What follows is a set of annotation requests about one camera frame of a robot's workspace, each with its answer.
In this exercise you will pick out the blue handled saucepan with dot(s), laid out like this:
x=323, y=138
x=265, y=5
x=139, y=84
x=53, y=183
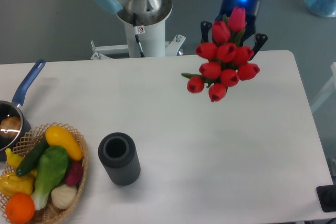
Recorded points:
x=13, y=108

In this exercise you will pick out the brown bread roll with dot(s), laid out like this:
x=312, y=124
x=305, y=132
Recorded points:
x=10, y=127

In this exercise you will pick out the green cucumber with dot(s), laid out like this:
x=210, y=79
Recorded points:
x=31, y=160

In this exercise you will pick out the dark grey ribbed vase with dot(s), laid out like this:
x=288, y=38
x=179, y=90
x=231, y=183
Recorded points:
x=118, y=154

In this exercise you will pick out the white garlic bulb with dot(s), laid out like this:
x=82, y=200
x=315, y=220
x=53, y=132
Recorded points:
x=63, y=196

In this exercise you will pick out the yellow squash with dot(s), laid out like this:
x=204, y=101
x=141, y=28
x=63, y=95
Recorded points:
x=58, y=136

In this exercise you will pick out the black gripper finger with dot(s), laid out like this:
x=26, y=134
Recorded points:
x=205, y=28
x=260, y=40

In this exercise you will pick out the red tulip bouquet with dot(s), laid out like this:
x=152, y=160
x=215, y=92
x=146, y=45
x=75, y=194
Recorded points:
x=227, y=61

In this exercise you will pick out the orange fruit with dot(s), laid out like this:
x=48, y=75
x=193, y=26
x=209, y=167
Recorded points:
x=20, y=208

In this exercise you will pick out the yellow banana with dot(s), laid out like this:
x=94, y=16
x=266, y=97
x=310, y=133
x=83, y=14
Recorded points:
x=13, y=161

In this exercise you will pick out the white frame at right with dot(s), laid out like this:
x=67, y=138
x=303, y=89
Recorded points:
x=325, y=92

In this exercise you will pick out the black device at edge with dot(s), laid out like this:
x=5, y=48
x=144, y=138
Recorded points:
x=326, y=195

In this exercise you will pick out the green bok choy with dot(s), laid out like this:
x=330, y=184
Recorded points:
x=51, y=169

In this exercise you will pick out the yellow bell pepper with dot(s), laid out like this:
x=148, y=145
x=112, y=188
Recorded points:
x=12, y=184

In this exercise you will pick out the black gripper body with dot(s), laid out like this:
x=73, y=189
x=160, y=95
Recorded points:
x=251, y=9

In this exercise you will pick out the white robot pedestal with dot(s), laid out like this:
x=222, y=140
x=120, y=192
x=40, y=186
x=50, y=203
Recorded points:
x=142, y=41

